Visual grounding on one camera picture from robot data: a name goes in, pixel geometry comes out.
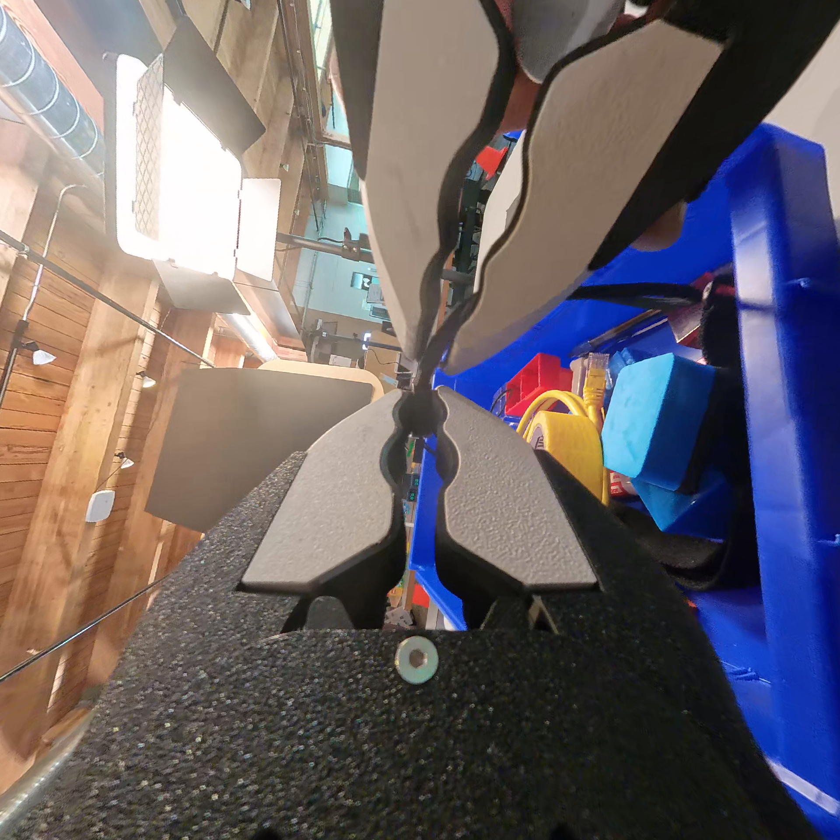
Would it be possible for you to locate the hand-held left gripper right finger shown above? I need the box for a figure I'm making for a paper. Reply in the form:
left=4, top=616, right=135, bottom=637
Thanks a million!
left=432, top=385, right=599, bottom=621

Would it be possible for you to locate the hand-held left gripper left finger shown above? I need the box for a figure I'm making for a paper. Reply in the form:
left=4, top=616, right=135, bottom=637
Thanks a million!
left=240, top=387, right=412, bottom=621

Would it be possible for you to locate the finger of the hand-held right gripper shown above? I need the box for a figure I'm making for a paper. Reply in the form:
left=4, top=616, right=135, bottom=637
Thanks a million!
left=448, top=18, right=727, bottom=376
left=360, top=0, right=519, bottom=370

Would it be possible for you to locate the black cord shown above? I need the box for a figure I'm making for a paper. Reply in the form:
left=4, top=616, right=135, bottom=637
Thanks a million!
left=394, top=295, right=480, bottom=455

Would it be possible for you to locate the person's right hand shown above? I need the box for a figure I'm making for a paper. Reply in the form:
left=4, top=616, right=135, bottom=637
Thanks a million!
left=631, top=199, right=689, bottom=255

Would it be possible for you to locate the yellow tape roll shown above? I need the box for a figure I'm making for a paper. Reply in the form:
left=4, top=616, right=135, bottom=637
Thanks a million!
left=517, top=412, right=609, bottom=504

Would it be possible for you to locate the red studded block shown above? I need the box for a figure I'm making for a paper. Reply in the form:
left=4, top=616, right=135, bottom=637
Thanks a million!
left=504, top=353, right=574, bottom=418

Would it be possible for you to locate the dark pen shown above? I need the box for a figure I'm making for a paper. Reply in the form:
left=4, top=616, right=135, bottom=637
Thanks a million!
left=581, top=308, right=665, bottom=353

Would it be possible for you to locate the blue foam block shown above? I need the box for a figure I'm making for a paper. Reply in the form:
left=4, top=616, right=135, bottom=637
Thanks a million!
left=600, top=352, right=719, bottom=493

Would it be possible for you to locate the small blue foam piece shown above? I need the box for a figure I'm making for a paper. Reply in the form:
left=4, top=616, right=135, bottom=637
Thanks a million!
left=633, top=472, right=732, bottom=534

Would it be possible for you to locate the studio light panel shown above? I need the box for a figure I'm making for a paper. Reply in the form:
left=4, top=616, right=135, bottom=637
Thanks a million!
left=105, top=16, right=284, bottom=316

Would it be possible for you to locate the blue plastic bin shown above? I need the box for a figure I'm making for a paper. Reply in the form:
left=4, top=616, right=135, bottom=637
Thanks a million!
left=407, top=125, right=840, bottom=840

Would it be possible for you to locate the light stand pole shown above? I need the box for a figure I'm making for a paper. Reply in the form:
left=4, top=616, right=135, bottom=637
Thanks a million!
left=0, top=230, right=217, bottom=368

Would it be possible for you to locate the yellow ethernet cable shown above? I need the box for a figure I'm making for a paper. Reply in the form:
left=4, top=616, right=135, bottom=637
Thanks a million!
left=515, top=352, right=614, bottom=437

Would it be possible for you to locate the metal air duct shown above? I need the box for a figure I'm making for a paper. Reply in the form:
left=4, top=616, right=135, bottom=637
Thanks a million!
left=0, top=3, right=106, bottom=178

